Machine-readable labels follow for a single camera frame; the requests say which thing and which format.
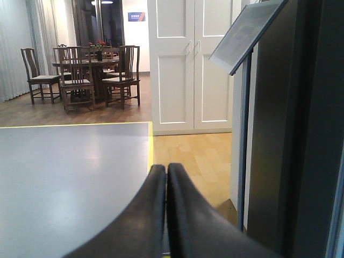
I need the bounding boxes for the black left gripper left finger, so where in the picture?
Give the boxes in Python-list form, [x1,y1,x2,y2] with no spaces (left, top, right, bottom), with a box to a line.
[65,164,167,257]

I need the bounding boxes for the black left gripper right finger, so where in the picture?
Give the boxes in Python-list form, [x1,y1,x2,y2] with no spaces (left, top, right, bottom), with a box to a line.
[167,163,278,257]

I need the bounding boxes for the white double door wardrobe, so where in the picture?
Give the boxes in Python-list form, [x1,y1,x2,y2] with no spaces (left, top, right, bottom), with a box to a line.
[147,1,241,135]

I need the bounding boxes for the wooden dining chair right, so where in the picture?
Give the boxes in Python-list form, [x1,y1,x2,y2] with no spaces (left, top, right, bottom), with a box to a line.
[102,45,140,109]

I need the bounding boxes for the wooden dining chair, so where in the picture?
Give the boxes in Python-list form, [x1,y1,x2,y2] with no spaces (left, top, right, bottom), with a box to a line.
[58,46,95,113]
[20,47,62,105]
[102,45,140,109]

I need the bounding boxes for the round wooden dining table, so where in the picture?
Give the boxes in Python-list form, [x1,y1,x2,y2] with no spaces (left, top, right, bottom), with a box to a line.
[53,56,119,102]

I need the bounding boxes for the wooden dining chair front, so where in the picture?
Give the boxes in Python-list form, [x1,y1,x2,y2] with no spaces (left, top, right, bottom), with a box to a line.
[58,46,95,113]

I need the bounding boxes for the wooden dining chair left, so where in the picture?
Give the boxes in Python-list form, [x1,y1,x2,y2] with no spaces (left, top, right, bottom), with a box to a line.
[20,47,62,105]

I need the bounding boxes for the silver sign stand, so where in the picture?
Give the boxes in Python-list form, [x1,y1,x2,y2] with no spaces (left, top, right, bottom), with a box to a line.
[209,1,287,231]

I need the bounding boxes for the red flowers in vase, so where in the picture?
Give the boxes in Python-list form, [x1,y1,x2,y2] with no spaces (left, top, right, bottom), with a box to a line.
[89,39,106,61]

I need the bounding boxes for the grey curtain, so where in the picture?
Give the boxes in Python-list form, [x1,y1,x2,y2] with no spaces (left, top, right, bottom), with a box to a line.
[1,1,58,102]

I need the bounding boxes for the blue wall sign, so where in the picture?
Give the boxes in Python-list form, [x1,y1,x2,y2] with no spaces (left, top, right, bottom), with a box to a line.
[128,12,146,22]

